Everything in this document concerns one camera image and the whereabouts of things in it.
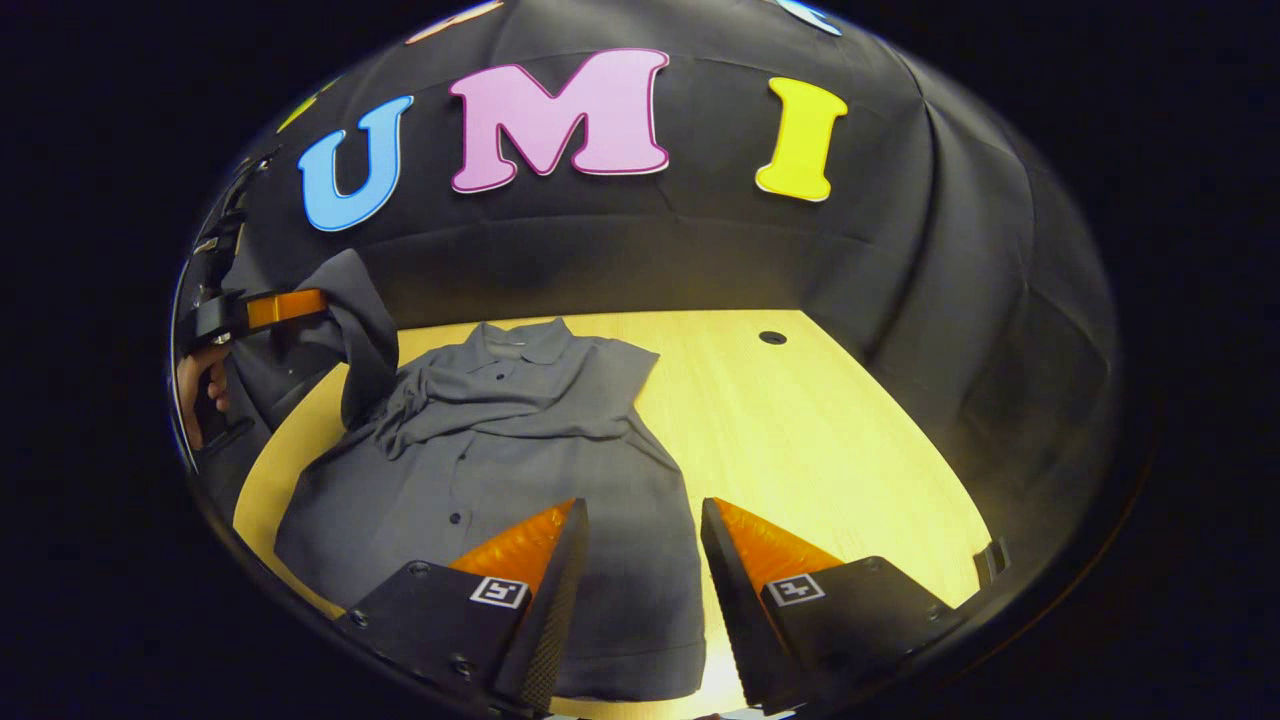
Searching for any black backdrop cloth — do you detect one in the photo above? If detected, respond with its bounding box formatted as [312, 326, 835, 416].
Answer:
[170, 0, 1121, 531]

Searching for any grey button shirt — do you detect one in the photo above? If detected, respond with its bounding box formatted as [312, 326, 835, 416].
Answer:
[225, 248, 709, 701]

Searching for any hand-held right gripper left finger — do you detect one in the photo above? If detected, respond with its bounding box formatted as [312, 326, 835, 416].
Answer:
[335, 497, 591, 716]

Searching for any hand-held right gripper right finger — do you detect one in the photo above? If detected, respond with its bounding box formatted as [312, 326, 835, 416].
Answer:
[700, 497, 966, 716]

